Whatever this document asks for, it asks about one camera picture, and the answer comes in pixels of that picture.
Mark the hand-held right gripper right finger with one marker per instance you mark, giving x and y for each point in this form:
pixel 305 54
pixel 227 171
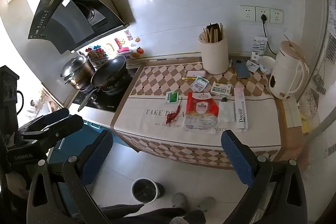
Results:
pixel 236 158

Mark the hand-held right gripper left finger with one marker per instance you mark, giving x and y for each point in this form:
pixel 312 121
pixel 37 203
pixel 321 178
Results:
pixel 97 155

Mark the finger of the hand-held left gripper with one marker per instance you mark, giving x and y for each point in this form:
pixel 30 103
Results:
pixel 50 116
pixel 60 128

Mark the long white box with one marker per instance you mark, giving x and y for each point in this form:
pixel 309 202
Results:
pixel 241 111

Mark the white round bin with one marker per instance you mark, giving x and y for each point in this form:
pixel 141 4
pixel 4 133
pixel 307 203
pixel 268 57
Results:
pixel 144 191

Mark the red and clear plastic bag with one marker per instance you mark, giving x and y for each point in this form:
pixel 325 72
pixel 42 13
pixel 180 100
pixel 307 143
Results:
pixel 200 108

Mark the small white box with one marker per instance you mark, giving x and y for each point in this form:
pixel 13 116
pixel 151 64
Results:
pixel 221 88

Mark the green and white packet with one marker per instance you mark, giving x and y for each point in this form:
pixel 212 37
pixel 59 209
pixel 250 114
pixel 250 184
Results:
pixel 172 97

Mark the person's left forearm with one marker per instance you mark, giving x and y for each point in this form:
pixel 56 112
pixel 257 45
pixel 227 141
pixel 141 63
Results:
pixel 14 184

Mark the blue base cabinet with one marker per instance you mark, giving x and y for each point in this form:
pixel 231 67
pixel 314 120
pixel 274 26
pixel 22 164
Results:
pixel 92 125

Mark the steel pot with lid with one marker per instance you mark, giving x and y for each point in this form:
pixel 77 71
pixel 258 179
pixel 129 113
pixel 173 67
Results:
pixel 76 71

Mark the black glass cooktop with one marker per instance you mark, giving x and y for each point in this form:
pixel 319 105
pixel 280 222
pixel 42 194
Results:
pixel 107 100

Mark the small black clip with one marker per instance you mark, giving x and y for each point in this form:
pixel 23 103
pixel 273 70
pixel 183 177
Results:
pixel 224 99

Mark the checkered tablecloth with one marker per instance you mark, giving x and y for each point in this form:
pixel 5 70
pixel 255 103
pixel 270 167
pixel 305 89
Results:
pixel 147 119

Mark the grey fuzzy slipper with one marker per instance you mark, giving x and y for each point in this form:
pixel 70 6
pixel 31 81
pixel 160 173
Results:
pixel 179 199

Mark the white ribbed folded sheet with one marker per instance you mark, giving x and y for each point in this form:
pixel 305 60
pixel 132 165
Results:
pixel 292 112

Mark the black frying pan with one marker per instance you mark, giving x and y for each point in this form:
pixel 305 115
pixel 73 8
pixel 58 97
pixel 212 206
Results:
pixel 110 70

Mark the red crumpled wrapper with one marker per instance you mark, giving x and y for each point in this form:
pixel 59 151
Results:
pixel 173 115

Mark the white sachet with green print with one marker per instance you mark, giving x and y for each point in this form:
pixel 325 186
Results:
pixel 200 83

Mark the blue smartphone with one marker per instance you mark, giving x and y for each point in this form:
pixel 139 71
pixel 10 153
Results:
pixel 242 68

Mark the small white card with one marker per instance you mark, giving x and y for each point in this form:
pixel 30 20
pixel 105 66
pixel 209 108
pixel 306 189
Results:
pixel 252 66

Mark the white card with yellow strip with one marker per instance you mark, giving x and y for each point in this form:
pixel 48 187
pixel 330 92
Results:
pixel 194 74

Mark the black range hood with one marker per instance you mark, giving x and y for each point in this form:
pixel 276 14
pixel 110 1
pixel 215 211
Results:
pixel 68 22

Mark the white bowl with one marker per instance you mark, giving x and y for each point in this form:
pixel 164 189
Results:
pixel 266 64

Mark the cream electric kettle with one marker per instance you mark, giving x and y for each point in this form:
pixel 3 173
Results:
pixel 284 71

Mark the cream chopstick holder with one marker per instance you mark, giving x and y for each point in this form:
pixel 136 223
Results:
pixel 214 56

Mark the white printed carton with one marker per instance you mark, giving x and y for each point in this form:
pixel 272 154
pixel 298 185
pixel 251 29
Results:
pixel 259 48

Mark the patterned cloth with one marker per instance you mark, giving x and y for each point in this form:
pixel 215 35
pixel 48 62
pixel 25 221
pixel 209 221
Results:
pixel 321 77

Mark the bundle of wooden chopsticks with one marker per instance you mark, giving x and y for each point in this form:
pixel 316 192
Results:
pixel 213 32

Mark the group of colourful wall stickers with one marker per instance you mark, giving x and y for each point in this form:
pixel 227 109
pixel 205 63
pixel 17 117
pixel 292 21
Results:
pixel 122 47

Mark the white wall outlet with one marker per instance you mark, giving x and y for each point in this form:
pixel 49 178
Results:
pixel 265 11
pixel 247 13
pixel 276 16

